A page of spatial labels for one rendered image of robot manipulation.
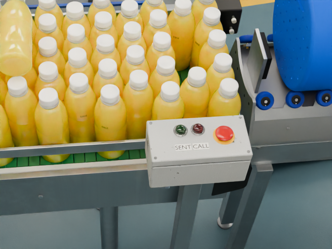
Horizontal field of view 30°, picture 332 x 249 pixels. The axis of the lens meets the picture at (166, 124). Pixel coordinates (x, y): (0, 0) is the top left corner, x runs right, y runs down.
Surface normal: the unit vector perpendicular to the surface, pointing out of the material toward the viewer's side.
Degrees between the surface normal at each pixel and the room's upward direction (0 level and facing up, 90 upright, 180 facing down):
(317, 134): 70
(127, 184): 90
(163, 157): 0
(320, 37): 52
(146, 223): 0
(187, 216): 90
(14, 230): 0
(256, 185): 90
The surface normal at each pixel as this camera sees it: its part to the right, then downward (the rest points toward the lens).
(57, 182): 0.12, 0.80
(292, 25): -0.99, 0.06
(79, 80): 0.06, -0.59
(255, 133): 0.14, 0.55
